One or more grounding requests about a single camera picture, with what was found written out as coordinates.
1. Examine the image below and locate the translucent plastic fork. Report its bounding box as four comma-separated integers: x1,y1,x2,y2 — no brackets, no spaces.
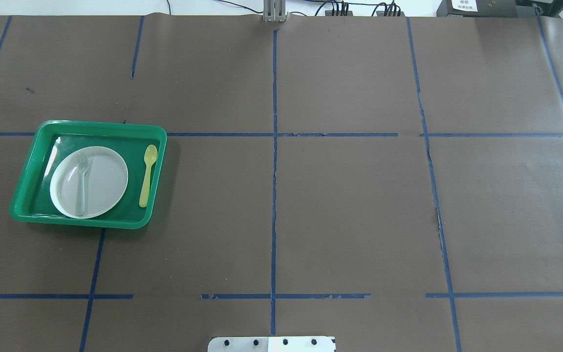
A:
76,150,90,217

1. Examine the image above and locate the yellow plastic spoon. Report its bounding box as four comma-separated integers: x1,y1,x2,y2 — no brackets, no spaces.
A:
138,144,158,208

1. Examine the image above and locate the white round plate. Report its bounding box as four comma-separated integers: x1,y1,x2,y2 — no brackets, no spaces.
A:
49,146,128,219

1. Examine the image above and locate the green plastic tray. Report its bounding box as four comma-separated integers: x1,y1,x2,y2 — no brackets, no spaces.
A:
10,120,168,230

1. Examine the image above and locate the black equipment box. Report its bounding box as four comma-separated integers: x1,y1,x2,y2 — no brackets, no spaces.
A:
435,0,538,18

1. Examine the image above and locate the aluminium frame post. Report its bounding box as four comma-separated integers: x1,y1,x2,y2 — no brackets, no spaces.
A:
262,0,288,22

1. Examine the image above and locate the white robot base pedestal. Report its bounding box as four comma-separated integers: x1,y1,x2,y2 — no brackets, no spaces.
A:
207,335,337,352

